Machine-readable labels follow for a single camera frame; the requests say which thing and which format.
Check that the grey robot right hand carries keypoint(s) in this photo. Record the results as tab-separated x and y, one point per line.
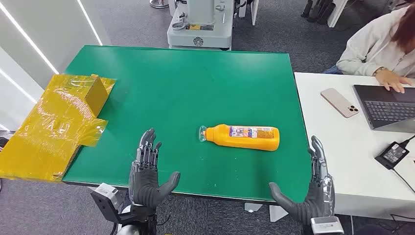
319	201

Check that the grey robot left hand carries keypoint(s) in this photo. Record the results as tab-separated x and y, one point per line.
144	185

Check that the orange plastic bottle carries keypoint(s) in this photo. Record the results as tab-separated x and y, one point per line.
246	139

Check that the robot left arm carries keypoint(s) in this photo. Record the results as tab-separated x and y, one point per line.
142	220

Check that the white table foot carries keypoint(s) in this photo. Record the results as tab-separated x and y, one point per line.
253	207
277	213

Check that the black power adapter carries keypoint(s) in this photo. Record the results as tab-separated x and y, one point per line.
391	155

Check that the beige smartphone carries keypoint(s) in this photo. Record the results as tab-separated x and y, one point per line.
338	102

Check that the yellow taped cardboard box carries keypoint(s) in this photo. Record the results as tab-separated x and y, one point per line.
55	129

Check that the dark grey laptop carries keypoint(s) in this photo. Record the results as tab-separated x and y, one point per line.
387	110

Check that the person's hand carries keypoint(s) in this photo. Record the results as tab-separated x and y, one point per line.
392	79

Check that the white machine base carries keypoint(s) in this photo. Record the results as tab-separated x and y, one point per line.
201	29

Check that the person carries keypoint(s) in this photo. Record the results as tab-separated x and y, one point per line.
369	42

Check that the chrome chair base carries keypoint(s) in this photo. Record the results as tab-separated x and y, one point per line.
159	3

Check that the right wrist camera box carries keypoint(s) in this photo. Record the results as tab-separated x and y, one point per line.
325	226

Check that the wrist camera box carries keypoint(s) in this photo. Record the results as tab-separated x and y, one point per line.
105	198
325	226

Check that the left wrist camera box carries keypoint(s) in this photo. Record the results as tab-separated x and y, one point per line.
105	198

